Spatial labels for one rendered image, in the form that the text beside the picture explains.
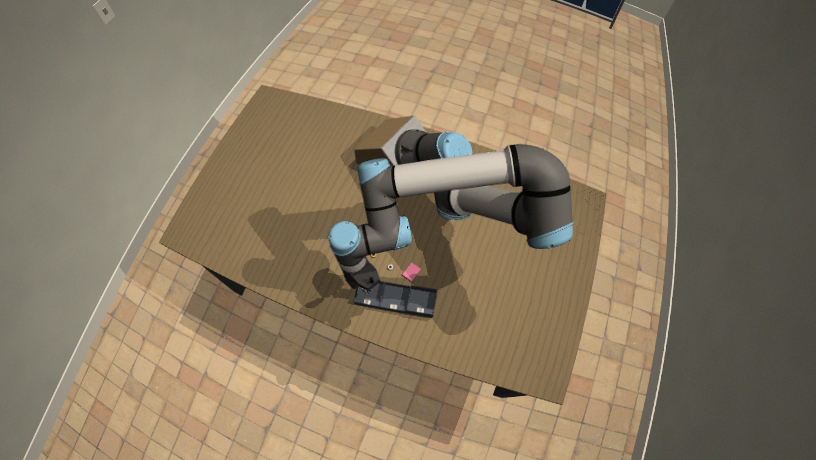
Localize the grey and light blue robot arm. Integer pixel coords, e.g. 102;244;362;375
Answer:
328;129;574;267

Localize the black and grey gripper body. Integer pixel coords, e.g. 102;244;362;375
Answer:
338;256;380;291

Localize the black rack of bins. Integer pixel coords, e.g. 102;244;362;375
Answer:
354;281;438;318

